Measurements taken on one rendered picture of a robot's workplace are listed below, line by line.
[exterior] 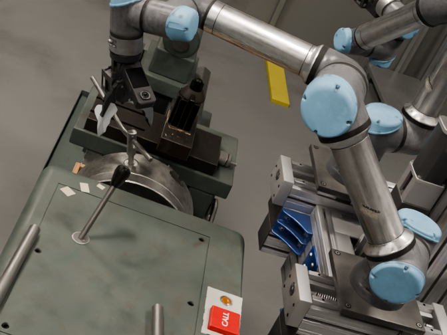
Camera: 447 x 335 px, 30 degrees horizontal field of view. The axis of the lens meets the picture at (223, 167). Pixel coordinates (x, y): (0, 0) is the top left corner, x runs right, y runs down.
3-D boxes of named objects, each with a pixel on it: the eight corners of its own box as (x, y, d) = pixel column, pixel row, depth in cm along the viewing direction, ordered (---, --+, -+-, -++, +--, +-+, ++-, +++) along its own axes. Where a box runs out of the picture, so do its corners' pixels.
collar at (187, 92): (203, 106, 256) (206, 98, 255) (178, 97, 255) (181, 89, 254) (205, 94, 263) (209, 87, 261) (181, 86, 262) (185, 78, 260)
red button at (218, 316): (235, 341, 160) (239, 335, 159) (205, 332, 160) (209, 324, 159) (237, 320, 165) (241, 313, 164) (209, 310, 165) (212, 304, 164)
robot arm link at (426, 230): (421, 259, 206) (448, 218, 199) (414, 288, 195) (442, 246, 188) (378, 235, 207) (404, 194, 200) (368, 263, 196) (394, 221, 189)
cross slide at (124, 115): (212, 176, 264) (217, 165, 261) (82, 129, 258) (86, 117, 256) (217, 147, 279) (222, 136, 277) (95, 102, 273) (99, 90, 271)
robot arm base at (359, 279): (398, 275, 215) (416, 247, 209) (410, 317, 202) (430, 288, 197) (345, 260, 211) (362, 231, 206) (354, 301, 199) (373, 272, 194)
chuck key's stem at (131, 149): (136, 173, 200) (138, 132, 193) (128, 175, 199) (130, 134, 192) (132, 169, 201) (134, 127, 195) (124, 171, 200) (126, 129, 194)
